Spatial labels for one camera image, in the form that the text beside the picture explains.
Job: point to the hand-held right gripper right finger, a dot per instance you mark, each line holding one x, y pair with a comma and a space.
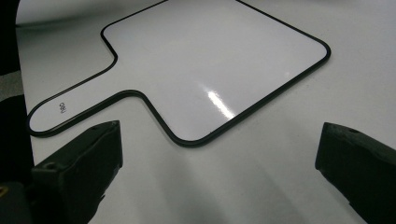
361, 165

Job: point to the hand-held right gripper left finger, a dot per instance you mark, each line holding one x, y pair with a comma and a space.
77, 168

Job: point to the white paddle-shaped whiteboard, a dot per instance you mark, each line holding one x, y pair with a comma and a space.
199, 62

